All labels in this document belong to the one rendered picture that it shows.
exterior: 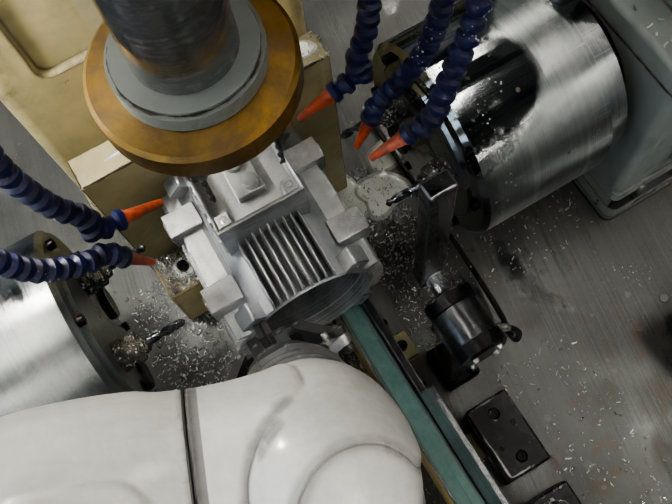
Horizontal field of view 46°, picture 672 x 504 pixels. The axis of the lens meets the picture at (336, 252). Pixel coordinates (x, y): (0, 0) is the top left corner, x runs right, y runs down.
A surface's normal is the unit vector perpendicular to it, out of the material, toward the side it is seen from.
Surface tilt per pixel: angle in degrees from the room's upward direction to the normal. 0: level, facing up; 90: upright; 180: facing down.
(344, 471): 20
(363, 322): 0
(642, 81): 90
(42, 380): 32
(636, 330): 0
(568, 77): 28
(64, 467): 15
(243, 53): 0
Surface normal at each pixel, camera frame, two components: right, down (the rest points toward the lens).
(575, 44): 0.08, -0.09
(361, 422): 0.20, -0.89
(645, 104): -0.86, 0.50
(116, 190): 0.51, 0.80
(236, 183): -0.07, -0.34
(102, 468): 0.14, -0.51
